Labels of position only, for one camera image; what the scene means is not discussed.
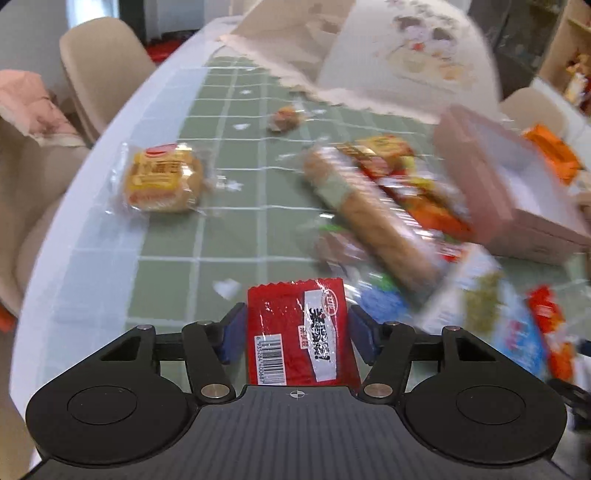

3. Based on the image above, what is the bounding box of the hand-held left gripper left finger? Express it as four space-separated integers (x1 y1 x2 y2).
99 301 249 403

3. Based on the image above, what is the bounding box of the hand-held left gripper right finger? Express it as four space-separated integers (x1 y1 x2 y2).
348 305 502 404

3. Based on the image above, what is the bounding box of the red packet with barcode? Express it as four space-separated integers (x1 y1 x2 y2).
246 277 362 386

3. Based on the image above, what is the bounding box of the long biscuit packet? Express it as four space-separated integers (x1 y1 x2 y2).
300 145 448 305

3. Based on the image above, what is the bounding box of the pink cardboard box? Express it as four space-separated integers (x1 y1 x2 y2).
433 104 591 265

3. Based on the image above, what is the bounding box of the small blue snack packet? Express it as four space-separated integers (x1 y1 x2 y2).
358 276 413 325

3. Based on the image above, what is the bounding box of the brown snack packet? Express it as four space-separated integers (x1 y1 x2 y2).
315 228 370 274

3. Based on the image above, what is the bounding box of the green grid tablecloth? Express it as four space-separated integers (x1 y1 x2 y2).
131 48 591 386

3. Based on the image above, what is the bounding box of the round bread packet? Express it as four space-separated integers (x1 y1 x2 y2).
108 142 218 215

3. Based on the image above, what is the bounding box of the yellow red snack packet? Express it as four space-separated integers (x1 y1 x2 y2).
355 135 416 172

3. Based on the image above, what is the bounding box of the small wrapped bun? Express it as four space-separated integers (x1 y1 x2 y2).
270 105 303 132

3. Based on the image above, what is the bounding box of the beige chair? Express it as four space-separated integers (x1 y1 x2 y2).
59 17 158 145
0 117 90 320
499 87 570 136

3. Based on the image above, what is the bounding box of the printed food cover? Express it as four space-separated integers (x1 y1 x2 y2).
222 0 502 125

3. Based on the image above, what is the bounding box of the pink cloth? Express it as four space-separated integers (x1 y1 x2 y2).
0 69 83 148

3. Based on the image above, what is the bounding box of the dark glass cabinet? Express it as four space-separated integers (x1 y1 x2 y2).
471 0 570 100

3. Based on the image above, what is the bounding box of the wooden shelf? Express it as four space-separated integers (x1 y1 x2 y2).
538 0 591 116

